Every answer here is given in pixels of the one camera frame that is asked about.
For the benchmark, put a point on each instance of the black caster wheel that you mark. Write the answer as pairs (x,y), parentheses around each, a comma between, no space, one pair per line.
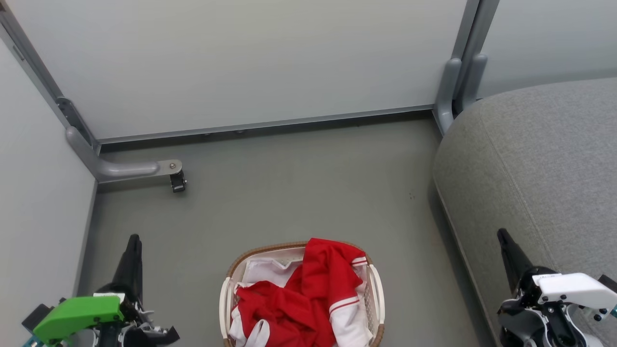
(178,182)

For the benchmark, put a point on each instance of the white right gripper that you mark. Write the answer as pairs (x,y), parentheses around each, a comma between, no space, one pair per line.
(569,294)

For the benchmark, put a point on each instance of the grey slanted partition frame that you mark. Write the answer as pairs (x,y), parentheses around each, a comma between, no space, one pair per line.
(43,77)

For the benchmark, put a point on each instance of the grey fabric sofa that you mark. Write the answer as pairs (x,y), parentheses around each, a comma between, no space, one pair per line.
(535,173)

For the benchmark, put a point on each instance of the grey partition post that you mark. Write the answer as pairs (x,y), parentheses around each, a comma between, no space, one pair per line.
(458,82)

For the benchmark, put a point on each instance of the white wicker-rimmed laundry basket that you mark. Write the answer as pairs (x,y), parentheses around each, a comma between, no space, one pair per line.
(373,294)

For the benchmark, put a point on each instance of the grey partition foot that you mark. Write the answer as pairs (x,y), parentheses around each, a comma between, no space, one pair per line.
(120,169)

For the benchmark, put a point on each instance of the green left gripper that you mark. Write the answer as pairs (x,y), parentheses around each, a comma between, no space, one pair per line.
(77,315)

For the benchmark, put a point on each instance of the red and white garment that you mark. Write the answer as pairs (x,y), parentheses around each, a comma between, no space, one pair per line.
(313,294)

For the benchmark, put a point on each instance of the grey partition bottom rail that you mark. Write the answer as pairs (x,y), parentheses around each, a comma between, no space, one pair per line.
(265,124)

